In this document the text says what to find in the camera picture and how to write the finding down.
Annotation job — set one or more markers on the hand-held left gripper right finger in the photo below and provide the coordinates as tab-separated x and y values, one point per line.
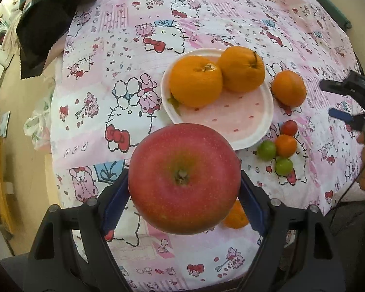
256	208

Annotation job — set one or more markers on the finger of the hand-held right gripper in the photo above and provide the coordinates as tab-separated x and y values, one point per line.
333	85
340	115

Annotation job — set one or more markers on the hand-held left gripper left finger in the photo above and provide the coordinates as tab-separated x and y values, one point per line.
115	208

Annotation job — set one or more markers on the small tangerine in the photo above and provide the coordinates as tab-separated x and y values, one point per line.
238	218

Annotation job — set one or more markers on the medium tangerine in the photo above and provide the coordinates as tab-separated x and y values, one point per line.
289	89

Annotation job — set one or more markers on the green cherry tomato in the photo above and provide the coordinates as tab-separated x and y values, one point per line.
284	166
266	150

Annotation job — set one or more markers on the red cherry tomato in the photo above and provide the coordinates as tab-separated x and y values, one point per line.
289	127

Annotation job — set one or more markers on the orange cherry tomato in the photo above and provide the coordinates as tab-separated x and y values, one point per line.
286	145

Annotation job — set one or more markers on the red apple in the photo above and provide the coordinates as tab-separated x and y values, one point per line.
182	200

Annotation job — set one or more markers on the white plate with pink dots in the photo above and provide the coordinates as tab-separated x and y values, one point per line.
231	118

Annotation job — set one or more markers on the large orange with stem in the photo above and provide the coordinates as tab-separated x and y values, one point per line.
240	73

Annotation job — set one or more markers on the white plastic bag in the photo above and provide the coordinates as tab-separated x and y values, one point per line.
36	124

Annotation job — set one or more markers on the large round orange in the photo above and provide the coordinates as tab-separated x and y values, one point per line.
194	82

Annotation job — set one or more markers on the pink cartoon printed blanket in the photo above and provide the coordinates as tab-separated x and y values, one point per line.
118	51

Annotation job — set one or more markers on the pink and black cloth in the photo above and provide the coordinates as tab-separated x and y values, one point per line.
39	36

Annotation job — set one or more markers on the teal bed rail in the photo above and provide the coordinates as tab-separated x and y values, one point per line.
325	4

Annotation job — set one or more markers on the yellow wooden frame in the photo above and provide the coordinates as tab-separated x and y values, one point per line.
3	188

